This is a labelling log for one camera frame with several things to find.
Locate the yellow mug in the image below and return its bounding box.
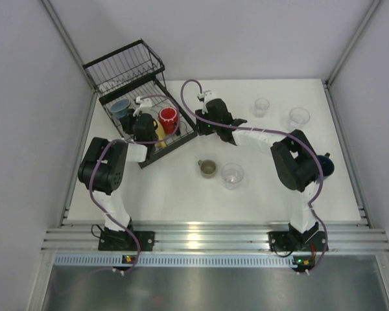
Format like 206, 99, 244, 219
154, 120, 167, 149

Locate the blue ceramic jug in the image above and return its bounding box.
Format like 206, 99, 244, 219
110, 99, 130, 121

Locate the red mug black handle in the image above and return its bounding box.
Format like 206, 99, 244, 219
158, 107, 179, 135

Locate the black wire dish rack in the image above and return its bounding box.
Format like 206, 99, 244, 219
82, 40, 197, 168

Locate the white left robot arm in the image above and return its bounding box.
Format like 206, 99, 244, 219
78, 109, 158, 251

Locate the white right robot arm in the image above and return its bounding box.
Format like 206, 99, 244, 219
193, 92, 335, 257

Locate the clear glass at back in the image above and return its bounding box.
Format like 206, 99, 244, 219
253, 98, 270, 118

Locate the clear glass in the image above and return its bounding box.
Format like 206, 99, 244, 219
221, 163, 244, 190
253, 98, 270, 118
287, 107, 311, 132

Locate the clear glass near centre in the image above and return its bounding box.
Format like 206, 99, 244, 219
221, 163, 244, 190

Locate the olive green small cup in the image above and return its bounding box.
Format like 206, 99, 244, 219
198, 159, 217, 179

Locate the clear glass far right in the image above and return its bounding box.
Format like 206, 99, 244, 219
287, 107, 311, 132

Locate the dark blue mug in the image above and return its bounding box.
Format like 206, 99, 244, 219
317, 153, 335, 178

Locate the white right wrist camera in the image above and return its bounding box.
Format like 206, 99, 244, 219
197, 90, 217, 104

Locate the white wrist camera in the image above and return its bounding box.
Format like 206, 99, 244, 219
197, 90, 217, 104
133, 97, 153, 117

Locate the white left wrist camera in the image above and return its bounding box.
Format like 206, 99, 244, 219
133, 97, 153, 117

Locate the aluminium mounting rail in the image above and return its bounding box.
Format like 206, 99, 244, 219
41, 221, 389, 255

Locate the slotted cable duct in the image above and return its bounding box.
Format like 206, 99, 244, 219
54, 254, 297, 268

